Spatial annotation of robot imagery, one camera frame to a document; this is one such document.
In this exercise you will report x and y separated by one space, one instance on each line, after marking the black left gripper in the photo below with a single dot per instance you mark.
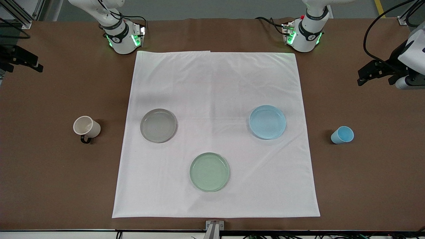
394 59

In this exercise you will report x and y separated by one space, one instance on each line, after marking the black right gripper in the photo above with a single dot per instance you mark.
7 54

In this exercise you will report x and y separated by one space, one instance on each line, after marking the blue cup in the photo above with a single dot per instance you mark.
342 135

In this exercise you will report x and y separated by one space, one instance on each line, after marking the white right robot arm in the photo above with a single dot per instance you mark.
121 39

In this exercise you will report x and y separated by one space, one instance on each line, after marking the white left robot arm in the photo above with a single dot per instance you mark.
307 38

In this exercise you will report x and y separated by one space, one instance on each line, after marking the blue plate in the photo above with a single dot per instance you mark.
267 122

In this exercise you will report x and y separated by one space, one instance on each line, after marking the gray plate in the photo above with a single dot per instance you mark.
158 125

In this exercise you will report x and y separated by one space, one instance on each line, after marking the green plate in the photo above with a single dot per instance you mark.
210 172

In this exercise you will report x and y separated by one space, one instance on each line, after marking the white cloth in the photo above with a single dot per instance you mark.
215 83

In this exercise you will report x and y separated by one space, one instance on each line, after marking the aluminium frame post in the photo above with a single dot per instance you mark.
20 15

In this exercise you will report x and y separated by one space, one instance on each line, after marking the silver left base connector bracket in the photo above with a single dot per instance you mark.
287 33

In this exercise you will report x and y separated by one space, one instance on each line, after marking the silver base connector bracket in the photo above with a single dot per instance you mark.
287 33
141 35

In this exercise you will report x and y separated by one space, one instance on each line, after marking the silver right base connector bracket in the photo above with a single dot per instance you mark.
141 35

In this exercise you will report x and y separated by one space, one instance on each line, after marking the grey metal table bracket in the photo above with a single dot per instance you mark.
214 229

